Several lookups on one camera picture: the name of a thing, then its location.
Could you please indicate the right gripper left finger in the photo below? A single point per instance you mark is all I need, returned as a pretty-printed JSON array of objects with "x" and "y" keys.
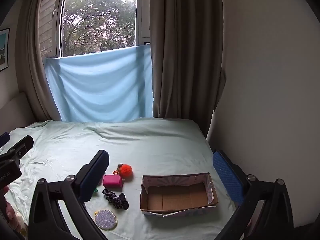
[{"x": 46, "y": 220}]

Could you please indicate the round silver yellow scrub pad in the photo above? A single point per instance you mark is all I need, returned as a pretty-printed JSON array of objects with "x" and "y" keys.
[{"x": 105, "y": 219}]

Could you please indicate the cardboard box with patterned wrap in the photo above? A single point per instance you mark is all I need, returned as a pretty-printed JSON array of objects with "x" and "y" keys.
[{"x": 177, "y": 195}]

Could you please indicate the beige headboard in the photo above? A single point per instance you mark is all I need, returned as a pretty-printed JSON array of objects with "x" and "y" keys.
[{"x": 16, "y": 113}]

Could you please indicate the pale green bed sheet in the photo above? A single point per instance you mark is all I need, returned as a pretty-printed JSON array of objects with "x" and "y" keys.
[{"x": 149, "y": 146}]

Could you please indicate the person's left hand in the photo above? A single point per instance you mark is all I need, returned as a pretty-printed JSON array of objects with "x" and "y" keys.
[{"x": 9, "y": 211}]

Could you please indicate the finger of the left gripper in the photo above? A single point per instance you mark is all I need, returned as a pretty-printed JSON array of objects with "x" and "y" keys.
[
  {"x": 4, "y": 139},
  {"x": 17, "y": 151}
]

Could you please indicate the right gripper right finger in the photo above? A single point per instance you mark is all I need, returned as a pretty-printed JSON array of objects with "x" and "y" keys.
[{"x": 275, "y": 220}]

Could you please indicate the orange fluffy pompom toy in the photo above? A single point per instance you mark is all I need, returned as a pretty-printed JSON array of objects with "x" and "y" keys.
[{"x": 125, "y": 171}]

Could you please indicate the pink coin pouch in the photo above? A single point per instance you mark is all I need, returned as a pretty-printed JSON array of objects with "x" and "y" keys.
[{"x": 112, "y": 181}]

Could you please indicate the light blue hanging cloth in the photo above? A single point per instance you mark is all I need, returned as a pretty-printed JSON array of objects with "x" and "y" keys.
[{"x": 108, "y": 86}]

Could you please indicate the brown right curtain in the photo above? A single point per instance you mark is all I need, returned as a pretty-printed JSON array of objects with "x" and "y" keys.
[{"x": 186, "y": 50}]

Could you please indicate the brown curtain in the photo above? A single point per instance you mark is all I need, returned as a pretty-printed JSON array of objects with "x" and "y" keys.
[
  {"x": 31, "y": 76},
  {"x": 186, "y": 50}
]

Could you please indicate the brown left curtain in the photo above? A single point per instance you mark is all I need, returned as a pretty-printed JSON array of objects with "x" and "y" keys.
[{"x": 31, "y": 76}]

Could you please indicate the window with white frame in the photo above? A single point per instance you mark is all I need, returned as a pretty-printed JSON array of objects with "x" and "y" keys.
[{"x": 77, "y": 27}]

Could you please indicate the black patterned scarf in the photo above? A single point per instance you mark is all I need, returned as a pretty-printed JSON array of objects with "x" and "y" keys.
[{"x": 118, "y": 201}]

